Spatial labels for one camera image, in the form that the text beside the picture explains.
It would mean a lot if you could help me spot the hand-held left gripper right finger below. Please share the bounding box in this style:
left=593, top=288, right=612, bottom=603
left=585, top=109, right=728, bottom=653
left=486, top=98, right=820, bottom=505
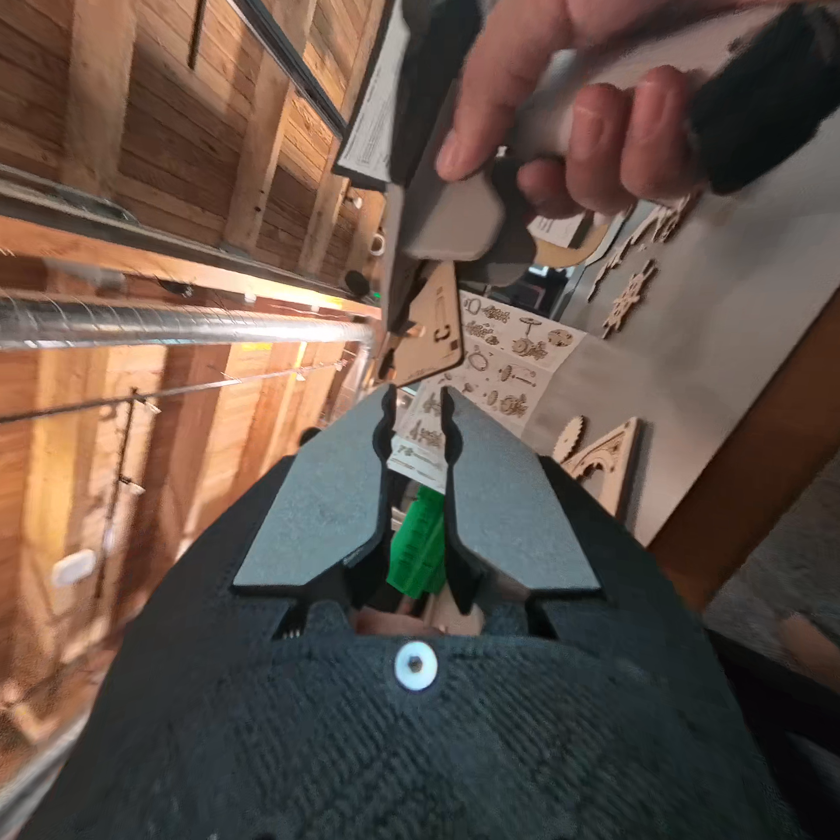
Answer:
left=441, top=387, right=601, bottom=614

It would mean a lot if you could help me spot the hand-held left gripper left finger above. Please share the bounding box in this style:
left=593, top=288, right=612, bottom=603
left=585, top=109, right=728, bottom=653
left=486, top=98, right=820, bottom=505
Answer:
left=233, top=385, right=395, bottom=588

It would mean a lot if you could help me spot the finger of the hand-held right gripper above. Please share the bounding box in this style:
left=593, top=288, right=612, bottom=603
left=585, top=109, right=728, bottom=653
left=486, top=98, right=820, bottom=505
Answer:
left=379, top=187, right=431, bottom=334

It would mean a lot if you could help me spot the large wooden parts sheet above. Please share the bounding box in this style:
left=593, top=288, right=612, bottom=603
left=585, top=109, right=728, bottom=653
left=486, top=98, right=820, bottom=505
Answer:
left=376, top=261, right=467, bottom=389

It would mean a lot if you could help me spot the person's right hand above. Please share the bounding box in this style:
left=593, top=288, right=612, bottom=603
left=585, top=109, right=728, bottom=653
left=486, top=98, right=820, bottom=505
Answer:
left=435, top=0, right=795, bottom=222

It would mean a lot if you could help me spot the large wooden gear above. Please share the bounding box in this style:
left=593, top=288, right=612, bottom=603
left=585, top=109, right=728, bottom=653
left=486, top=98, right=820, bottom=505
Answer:
left=551, top=415, right=589, bottom=465

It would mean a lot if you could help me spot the wooden sheet with oval cutout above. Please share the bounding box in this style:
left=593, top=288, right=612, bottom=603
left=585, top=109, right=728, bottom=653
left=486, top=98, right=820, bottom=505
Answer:
left=560, top=416, right=642, bottom=521

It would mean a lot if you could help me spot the green plastic bin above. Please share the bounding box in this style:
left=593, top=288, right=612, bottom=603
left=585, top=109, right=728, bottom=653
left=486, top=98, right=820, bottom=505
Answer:
left=386, top=484, right=448, bottom=599

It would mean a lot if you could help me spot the folded assembly instruction leaflet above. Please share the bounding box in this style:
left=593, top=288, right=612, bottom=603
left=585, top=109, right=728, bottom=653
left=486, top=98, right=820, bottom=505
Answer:
left=387, top=289, right=587, bottom=490

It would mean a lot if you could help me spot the instruction board on stand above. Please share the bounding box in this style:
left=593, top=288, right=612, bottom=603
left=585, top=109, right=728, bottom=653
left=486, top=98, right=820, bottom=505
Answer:
left=530, top=210, right=616, bottom=268

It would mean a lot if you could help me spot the wooden ship wheel part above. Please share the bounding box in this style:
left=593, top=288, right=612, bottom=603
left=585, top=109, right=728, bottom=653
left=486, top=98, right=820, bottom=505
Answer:
left=601, top=258, right=659, bottom=340

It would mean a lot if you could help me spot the white ceiling device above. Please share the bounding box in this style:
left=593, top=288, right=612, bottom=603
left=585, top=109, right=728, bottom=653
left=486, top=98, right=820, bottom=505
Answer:
left=51, top=550, right=98, bottom=589

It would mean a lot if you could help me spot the long silver ventilation duct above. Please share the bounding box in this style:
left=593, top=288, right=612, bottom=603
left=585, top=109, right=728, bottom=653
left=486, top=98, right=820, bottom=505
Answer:
left=0, top=294, right=380, bottom=353

